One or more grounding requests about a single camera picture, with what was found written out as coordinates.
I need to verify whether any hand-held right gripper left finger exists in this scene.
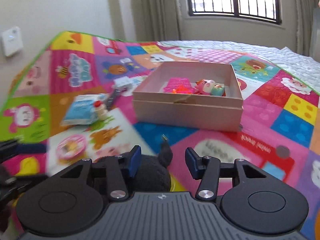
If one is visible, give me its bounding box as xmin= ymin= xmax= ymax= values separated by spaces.
xmin=59 ymin=145 xmax=142 ymax=201

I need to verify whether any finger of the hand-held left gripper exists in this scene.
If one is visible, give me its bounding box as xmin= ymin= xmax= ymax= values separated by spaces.
xmin=0 ymin=139 xmax=48 ymax=157
xmin=0 ymin=164 xmax=48 ymax=184

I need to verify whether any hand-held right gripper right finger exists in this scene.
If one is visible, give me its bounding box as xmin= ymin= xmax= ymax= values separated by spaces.
xmin=185 ymin=147 xmax=265 ymax=201

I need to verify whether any black plush toy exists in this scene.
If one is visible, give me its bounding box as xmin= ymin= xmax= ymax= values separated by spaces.
xmin=96 ymin=134 xmax=173 ymax=193

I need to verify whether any pink cardboard box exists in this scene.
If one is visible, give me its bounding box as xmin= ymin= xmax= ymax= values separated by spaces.
xmin=132 ymin=61 xmax=244 ymax=132

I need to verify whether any yellow toy with pink frill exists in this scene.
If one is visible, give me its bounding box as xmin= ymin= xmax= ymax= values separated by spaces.
xmin=94 ymin=100 xmax=110 ymax=121

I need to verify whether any blue wet wipes packet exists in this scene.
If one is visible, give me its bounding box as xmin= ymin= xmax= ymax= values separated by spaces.
xmin=61 ymin=94 xmax=105 ymax=127

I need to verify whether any brown notebook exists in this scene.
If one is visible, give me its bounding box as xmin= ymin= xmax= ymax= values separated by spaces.
xmin=105 ymin=87 xmax=124 ymax=110

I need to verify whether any orange plastic pumpkin toy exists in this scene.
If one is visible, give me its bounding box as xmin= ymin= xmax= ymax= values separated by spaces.
xmin=172 ymin=86 xmax=193 ymax=95

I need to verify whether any pink pig toy figure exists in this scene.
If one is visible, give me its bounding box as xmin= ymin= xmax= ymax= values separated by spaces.
xmin=194 ymin=78 xmax=226 ymax=97

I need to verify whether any pink plastic basket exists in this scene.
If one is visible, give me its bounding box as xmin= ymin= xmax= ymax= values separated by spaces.
xmin=162 ymin=78 xmax=194 ymax=94

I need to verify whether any colourful cartoon play mat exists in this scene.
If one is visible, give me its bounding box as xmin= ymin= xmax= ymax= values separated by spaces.
xmin=0 ymin=31 xmax=320 ymax=240

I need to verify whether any white quilted bedspread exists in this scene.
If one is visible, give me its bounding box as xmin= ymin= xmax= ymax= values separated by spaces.
xmin=160 ymin=40 xmax=320 ymax=90

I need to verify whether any beige curtain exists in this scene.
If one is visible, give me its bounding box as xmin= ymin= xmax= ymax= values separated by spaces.
xmin=127 ymin=0 xmax=187 ymax=43
xmin=291 ymin=0 xmax=315 ymax=55

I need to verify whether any white wall switch panel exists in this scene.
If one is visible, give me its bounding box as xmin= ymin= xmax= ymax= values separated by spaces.
xmin=1 ymin=26 xmax=24 ymax=57

